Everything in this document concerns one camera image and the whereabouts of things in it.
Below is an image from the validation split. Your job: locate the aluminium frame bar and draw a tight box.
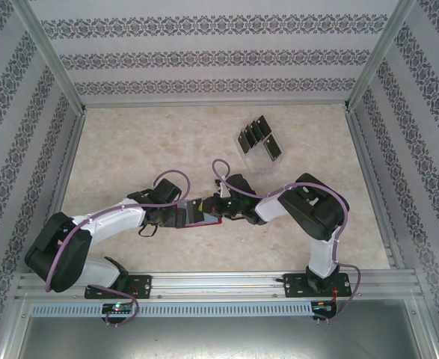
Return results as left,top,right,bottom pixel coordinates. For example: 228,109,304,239
405,295,439,359
0,293,31,359

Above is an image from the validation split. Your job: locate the small circuit board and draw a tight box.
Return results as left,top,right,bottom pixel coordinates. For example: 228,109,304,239
311,301,338,313
102,303,135,314

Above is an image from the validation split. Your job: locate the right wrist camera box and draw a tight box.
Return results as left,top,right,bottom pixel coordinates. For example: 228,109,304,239
221,174,256,199

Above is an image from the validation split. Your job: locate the aluminium frame rail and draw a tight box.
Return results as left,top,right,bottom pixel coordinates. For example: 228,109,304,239
348,110,406,270
82,99,350,111
31,110,88,273

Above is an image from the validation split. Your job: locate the grey metal sheet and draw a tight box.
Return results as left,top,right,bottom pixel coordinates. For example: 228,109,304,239
16,316,422,359

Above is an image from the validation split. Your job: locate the slotted grey cable duct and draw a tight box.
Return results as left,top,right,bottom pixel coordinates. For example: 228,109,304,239
30,301,314,318

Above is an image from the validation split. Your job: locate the wide aluminium mounting rail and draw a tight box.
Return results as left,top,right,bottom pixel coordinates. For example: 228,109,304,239
16,271,422,301

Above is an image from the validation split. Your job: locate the black VIP card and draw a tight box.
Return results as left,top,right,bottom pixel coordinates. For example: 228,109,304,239
255,114,274,136
236,129,256,155
262,133,283,161
243,124,261,147
187,199,209,222
249,119,267,142

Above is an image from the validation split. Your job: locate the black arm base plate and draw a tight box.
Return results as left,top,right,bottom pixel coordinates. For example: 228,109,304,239
284,272,354,299
84,274,153,300

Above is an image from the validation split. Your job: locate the aluminium frame post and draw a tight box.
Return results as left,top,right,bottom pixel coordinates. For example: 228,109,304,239
11,0,88,115
344,0,419,112

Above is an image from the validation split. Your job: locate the clear acrylic card stand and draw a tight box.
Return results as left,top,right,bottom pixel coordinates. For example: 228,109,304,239
233,114,283,175

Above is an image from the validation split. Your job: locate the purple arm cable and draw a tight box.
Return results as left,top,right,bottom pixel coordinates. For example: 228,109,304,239
45,170,194,327
211,159,363,325

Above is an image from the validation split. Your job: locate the red leather card holder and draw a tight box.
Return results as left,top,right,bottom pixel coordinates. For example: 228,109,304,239
159,197,223,229

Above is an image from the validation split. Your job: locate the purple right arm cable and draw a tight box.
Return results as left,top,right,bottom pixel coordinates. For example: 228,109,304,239
211,159,363,325

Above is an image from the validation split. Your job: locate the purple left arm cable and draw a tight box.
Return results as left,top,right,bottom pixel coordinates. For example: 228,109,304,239
45,170,194,327

